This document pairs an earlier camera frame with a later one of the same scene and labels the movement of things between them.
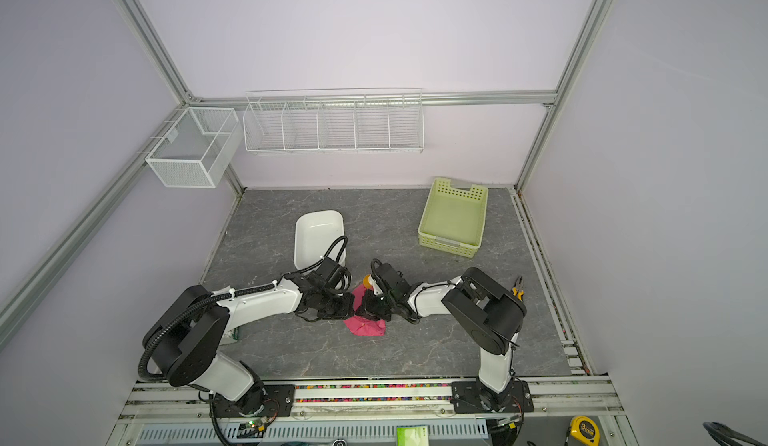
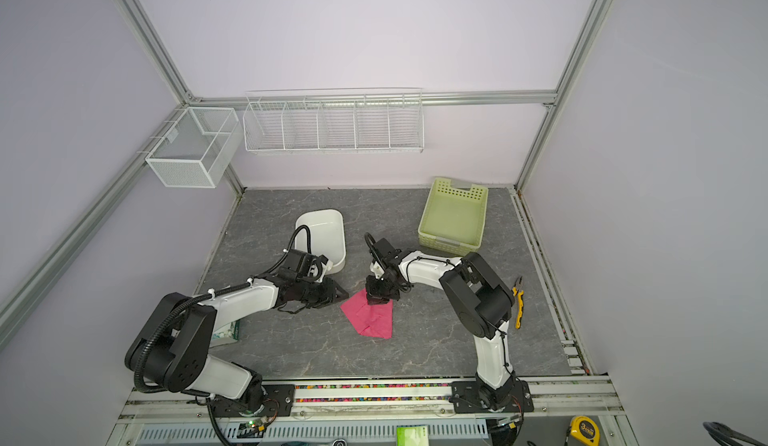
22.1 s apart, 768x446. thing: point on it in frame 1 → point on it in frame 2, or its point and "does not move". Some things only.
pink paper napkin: [361, 326] does not move
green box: [412, 435] does not move
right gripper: [368, 307] → [374, 295]
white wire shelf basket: [370, 120] does not move
